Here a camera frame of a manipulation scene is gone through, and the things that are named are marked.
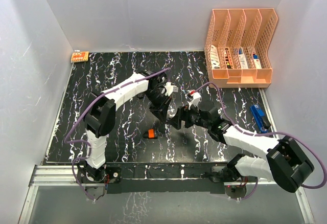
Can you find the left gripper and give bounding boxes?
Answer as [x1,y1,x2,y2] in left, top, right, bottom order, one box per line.
[144,89,172,125]

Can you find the blue black stapler tool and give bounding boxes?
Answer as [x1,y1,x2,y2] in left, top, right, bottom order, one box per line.
[250,104,271,133]

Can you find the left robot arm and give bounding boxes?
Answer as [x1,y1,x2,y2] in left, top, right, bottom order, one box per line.
[83,71,178,183]

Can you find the orange black padlock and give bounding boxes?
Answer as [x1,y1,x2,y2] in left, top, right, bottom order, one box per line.
[143,129,158,139]

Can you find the white box in organizer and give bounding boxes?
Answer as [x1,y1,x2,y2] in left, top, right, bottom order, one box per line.
[209,45,220,70]

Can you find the dark markers in organizer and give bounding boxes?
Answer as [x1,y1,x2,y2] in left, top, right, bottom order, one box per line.
[224,48,233,69]

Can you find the blue red white box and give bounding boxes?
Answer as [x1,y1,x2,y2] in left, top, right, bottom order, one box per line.
[252,52,262,69]

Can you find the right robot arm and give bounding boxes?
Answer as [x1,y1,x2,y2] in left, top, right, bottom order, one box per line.
[168,105,314,193]

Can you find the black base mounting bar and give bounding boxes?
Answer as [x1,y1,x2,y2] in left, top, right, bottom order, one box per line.
[102,161,259,194]

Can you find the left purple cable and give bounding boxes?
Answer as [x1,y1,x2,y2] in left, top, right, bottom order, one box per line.
[63,67,171,201]

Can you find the orange plastic file organizer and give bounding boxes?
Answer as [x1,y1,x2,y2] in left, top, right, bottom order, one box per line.
[204,8,278,88]

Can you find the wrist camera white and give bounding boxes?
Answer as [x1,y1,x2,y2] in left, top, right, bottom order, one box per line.
[187,90,201,109]
[164,82,179,96]

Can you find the small orange card box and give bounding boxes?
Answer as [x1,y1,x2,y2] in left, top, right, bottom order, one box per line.
[71,51,89,63]

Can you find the white blue tube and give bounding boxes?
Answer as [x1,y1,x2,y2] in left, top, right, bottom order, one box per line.
[236,47,248,69]

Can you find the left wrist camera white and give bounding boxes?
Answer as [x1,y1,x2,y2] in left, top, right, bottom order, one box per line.
[164,82,179,96]

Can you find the purple cable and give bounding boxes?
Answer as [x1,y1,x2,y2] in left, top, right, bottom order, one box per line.
[191,81,327,190]
[63,67,171,201]

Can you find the black marble pattern mat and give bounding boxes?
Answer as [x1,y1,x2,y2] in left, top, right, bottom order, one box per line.
[44,51,264,164]

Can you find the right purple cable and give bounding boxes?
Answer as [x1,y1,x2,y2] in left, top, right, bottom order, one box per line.
[191,81,327,190]

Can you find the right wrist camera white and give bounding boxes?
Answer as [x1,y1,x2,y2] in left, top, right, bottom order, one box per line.
[187,90,201,109]

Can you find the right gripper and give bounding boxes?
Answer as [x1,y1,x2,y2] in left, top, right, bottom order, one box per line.
[168,101,211,130]

